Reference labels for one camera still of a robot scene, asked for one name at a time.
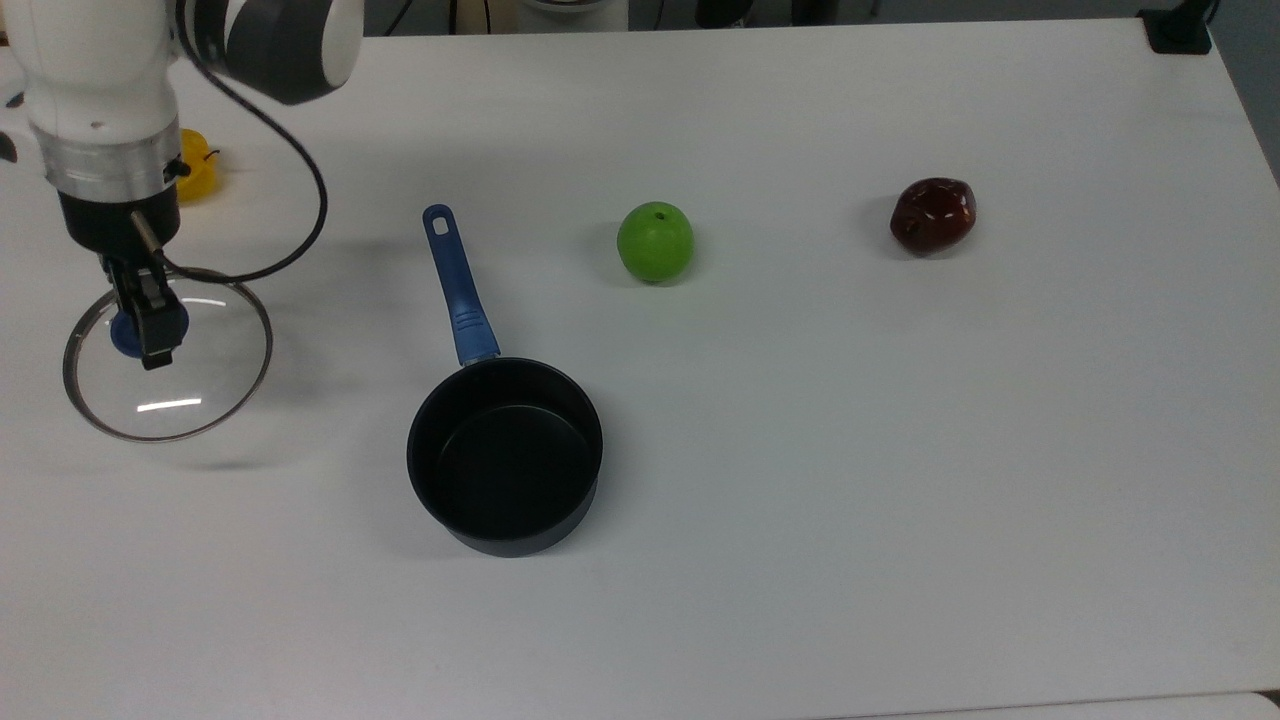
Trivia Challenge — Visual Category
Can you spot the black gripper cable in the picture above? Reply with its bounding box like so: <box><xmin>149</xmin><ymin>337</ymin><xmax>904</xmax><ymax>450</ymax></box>
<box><xmin>130</xmin><ymin>20</ymin><xmax>330</xmax><ymax>285</ymax></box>

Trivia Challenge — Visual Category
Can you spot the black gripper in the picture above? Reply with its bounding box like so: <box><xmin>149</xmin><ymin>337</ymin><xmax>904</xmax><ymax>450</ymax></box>
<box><xmin>57</xmin><ymin>186</ymin><xmax>184</xmax><ymax>372</ymax></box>

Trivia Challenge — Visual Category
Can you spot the green apple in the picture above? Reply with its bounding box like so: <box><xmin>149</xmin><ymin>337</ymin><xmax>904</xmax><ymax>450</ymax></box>
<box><xmin>616</xmin><ymin>200</ymin><xmax>696</xmax><ymax>285</ymax></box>

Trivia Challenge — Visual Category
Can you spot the black corner stand base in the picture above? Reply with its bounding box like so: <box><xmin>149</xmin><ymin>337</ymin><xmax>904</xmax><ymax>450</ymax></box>
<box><xmin>1138</xmin><ymin>0</ymin><xmax>1218</xmax><ymax>56</ymax></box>

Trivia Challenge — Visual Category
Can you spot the dark blue saucepan blue handle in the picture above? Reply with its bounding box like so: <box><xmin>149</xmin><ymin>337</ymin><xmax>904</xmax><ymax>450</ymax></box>
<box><xmin>406</xmin><ymin>204</ymin><xmax>605</xmax><ymax>559</ymax></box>

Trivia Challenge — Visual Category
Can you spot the dark red apple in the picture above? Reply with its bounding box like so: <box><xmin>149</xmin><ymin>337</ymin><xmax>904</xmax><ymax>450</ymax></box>
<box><xmin>889</xmin><ymin>177</ymin><xmax>979</xmax><ymax>259</ymax></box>

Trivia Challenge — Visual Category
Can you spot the glass lid with blue knob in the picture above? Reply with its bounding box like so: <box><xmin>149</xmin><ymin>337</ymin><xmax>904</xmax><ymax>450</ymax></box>
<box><xmin>62</xmin><ymin>266</ymin><xmax>275</xmax><ymax>445</ymax></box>

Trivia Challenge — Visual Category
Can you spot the yellow star fruit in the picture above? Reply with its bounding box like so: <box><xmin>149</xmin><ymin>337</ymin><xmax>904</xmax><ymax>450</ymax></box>
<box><xmin>174</xmin><ymin>127</ymin><xmax>222</xmax><ymax>205</ymax></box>

